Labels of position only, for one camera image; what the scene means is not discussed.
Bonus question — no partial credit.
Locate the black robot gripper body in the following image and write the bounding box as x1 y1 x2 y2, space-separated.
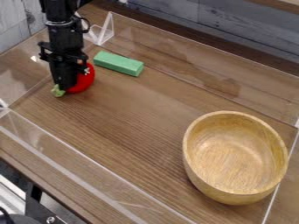
37 17 89 67

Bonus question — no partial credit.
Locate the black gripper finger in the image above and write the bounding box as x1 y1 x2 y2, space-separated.
49 61 80 91

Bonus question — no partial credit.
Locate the red plush strawberry toy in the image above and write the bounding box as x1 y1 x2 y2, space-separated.
50 63 96 97

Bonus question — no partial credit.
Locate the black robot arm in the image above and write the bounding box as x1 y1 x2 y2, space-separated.
37 0 89 91

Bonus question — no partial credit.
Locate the green rectangular block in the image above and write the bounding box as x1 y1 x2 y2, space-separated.
93 51 144 77

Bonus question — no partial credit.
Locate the black metal table clamp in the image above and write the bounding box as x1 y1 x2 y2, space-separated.
24 185 66 224

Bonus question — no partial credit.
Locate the wooden bowl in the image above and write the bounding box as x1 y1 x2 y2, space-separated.
181 110 288 206

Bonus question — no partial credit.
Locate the clear acrylic tray wall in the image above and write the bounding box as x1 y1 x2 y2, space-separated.
0 105 194 224

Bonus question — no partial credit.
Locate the black cable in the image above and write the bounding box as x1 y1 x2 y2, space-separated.
0 207 14 224

